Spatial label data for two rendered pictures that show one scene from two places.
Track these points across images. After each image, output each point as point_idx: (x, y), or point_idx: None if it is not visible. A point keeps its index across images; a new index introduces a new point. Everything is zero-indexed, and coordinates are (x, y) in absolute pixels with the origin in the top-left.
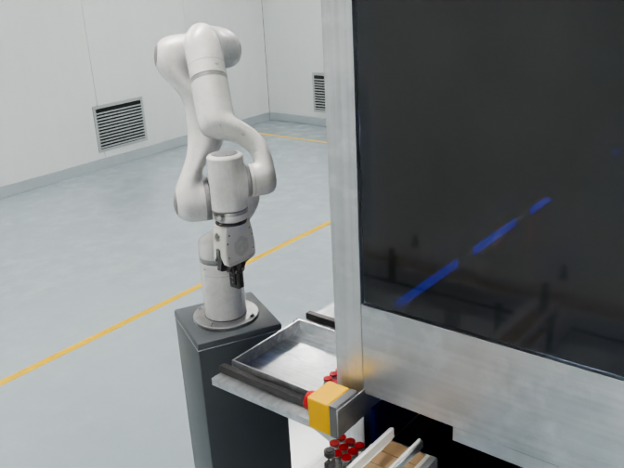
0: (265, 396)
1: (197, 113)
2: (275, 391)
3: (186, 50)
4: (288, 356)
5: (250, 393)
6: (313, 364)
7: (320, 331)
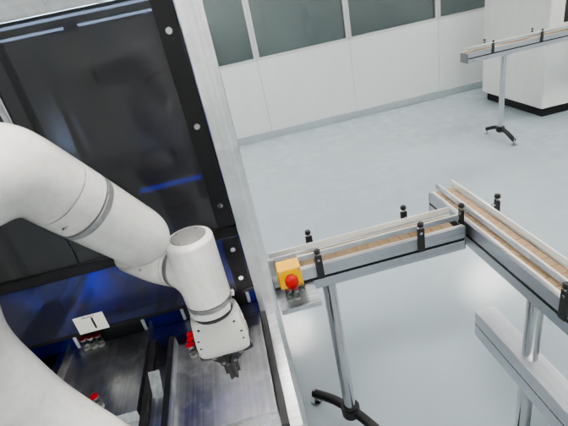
0: (285, 371)
1: (154, 226)
2: (276, 363)
3: (53, 166)
4: (222, 412)
5: (290, 382)
6: (220, 386)
7: (172, 417)
